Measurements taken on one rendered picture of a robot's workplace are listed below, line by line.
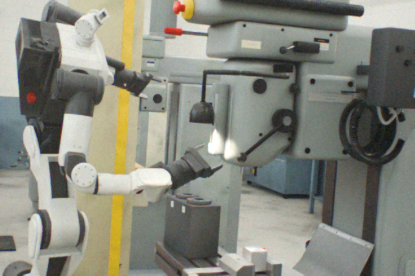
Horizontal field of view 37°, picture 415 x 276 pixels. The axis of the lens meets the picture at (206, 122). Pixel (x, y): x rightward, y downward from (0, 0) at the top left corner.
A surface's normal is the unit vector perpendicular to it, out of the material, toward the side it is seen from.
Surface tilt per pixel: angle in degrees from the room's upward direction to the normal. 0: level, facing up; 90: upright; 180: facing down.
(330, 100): 90
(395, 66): 90
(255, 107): 90
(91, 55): 34
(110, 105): 90
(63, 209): 61
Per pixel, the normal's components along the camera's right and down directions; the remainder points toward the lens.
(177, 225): -0.89, -0.04
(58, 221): 0.51, -0.43
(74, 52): 0.36, -0.78
